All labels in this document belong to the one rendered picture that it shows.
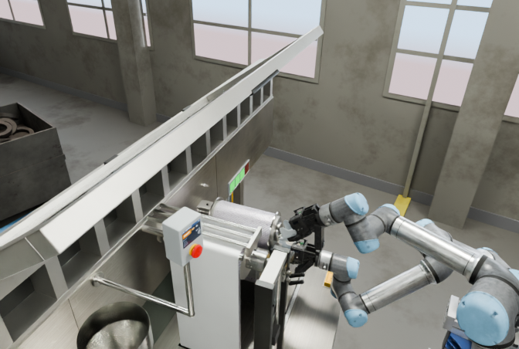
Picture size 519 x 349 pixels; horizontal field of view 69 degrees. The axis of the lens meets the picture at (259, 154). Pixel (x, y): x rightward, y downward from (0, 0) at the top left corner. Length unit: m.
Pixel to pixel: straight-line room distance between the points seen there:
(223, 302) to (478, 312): 0.71
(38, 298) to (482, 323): 1.10
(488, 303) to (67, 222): 1.01
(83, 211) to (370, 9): 3.36
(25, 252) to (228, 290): 0.86
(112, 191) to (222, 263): 0.75
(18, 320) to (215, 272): 0.50
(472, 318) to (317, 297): 0.73
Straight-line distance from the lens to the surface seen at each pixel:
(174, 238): 0.80
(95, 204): 0.43
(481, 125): 3.44
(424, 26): 3.51
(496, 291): 1.21
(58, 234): 0.40
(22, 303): 1.12
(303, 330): 1.63
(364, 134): 3.91
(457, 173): 3.63
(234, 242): 1.13
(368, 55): 3.68
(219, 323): 1.38
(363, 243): 1.29
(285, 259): 1.12
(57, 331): 1.13
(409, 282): 1.55
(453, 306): 2.07
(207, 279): 1.24
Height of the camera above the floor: 2.21
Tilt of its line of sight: 29 degrees down
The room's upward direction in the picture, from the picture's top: 1 degrees clockwise
